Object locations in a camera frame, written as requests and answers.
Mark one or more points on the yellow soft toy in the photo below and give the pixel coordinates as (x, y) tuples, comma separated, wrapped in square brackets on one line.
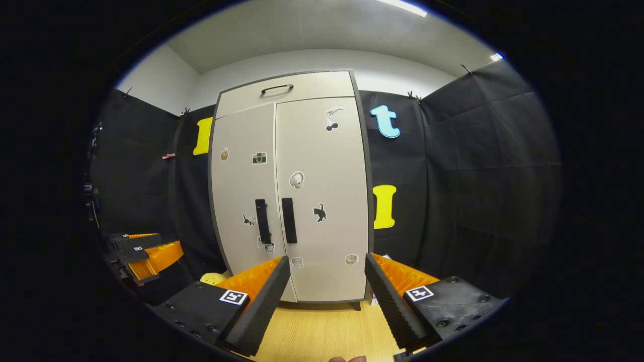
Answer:
[(214, 279)]

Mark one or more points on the white shoe cabinet door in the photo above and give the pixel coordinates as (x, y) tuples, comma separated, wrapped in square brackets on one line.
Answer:
[(236, 191), (342, 236)]

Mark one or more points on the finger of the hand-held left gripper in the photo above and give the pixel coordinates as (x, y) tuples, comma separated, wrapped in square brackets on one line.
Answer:
[(128, 256), (136, 243)]

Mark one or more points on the white shoe cabinet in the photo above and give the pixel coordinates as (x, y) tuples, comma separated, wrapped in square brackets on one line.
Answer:
[(370, 211)]

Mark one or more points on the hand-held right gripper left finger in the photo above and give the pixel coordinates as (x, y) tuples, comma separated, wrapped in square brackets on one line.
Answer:
[(261, 306)]

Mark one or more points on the black backdrop clip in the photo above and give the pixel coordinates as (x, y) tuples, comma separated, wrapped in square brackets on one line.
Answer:
[(185, 111), (467, 69), (414, 97), (127, 92)]

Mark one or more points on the white cabinet drawer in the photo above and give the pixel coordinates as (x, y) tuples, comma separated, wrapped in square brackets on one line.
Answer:
[(322, 85)]

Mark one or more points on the ceiling light strip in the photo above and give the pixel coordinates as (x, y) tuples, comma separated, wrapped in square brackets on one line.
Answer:
[(496, 57), (402, 7)]

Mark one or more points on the black backdrop cloth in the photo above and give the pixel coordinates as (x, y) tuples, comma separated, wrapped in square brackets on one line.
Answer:
[(478, 176)]

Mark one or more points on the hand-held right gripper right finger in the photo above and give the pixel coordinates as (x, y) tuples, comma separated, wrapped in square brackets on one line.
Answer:
[(390, 306)]

